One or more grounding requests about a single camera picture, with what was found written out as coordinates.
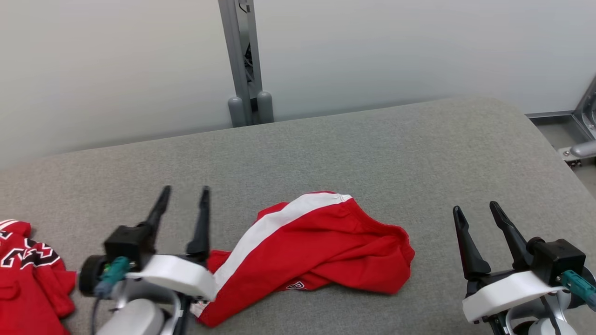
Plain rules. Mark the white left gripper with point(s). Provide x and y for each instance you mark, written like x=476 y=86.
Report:
x=177 y=272

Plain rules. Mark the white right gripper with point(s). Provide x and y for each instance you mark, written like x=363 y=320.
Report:
x=507 y=293

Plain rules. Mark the red shorts with white stripe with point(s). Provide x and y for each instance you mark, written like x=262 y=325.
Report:
x=326 y=242

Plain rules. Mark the red basketball jersey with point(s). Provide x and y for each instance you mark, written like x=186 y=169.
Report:
x=28 y=298

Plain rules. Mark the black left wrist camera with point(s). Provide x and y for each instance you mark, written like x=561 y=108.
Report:
x=128 y=246

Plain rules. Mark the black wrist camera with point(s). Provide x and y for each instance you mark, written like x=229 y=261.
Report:
x=128 y=246
x=556 y=260

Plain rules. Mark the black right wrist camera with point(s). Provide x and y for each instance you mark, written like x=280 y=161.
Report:
x=556 y=260

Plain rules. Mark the grey cylinder post foot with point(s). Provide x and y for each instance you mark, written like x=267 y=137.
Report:
x=265 y=108
x=236 y=114

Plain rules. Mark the grey cylinder frame foot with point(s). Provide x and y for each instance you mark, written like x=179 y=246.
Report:
x=584 y=149

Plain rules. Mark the grey metal floor frame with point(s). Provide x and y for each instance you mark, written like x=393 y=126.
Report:
x=587 y=109

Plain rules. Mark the grey metal post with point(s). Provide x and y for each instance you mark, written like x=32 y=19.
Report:
x=233 y=46

